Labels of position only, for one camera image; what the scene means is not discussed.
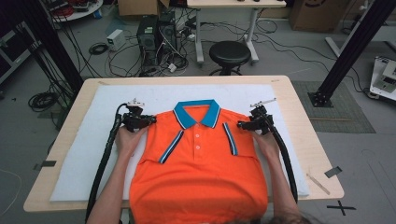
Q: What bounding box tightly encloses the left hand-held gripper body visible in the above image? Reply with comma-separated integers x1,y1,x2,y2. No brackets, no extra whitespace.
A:
122,97,148,133

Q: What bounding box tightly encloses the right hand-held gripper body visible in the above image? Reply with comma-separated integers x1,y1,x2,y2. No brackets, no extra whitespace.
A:
249,97,277,135

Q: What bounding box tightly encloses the orange polo shirt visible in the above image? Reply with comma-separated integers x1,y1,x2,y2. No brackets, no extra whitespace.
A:
129,99,269,224

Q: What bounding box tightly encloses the person's left hand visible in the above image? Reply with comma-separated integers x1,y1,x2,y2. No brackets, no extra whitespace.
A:
115,125,149,157

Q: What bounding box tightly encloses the person's right hand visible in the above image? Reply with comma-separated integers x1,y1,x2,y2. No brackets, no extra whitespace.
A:
251,130,281,160

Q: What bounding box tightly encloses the white foam mat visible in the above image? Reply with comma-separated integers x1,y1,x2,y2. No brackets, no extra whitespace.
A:
49,83,311,203

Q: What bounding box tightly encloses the black round stool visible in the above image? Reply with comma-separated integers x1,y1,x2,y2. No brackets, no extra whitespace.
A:
208,40,252,77

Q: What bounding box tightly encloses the black computer tower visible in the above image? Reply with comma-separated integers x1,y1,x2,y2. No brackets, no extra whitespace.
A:
158,21,178,61
135,15,160,69

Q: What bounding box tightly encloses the small white box device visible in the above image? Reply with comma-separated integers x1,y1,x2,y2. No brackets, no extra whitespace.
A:
106,28,126,51

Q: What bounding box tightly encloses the grey floor mat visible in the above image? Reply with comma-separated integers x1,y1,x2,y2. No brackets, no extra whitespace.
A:
290,80,376,134

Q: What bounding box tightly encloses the thin wooden stick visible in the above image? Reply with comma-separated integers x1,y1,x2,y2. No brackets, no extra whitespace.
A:
306,173,331,196

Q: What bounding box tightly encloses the grey tape piece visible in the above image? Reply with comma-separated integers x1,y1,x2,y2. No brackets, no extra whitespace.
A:
33,160,58,172
324,166,344,179

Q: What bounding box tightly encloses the black metal stand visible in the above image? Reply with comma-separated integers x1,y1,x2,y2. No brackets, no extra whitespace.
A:
307,0,396,108
29,0,84,94

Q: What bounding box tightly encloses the cardboard box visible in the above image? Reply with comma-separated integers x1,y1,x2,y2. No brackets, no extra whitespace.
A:
117,0,171,17
289,0,352,34

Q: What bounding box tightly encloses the black tape cross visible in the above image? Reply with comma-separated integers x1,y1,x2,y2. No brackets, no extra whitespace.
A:
326,200,358,217

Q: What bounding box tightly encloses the round white table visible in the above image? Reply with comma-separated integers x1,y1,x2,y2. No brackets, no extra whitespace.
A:
43,0,105,23

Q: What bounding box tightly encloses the white desk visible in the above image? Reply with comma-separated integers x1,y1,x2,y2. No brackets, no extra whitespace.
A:
186,0,288,66

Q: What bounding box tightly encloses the white machine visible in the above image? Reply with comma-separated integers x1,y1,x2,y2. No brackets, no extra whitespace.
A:
368,55,396,102

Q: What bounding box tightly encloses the grey metal rack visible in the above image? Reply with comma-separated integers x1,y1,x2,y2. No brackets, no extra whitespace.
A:
0,21,41,85

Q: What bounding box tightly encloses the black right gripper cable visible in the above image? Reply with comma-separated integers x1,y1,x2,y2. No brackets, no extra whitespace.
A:
264,115,299,203

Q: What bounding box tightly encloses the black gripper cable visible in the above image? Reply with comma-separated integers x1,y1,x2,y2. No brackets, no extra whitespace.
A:
85,103,129,222
264,115,299,203

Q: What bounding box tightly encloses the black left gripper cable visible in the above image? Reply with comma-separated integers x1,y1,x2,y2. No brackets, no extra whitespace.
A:
85,103,129,222

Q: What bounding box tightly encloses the small black cable coil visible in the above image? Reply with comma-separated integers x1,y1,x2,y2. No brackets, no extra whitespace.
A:
88,42,109,56

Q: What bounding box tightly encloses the large black cable coil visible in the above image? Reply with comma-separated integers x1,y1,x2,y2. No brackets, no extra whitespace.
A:
27,91,60,113

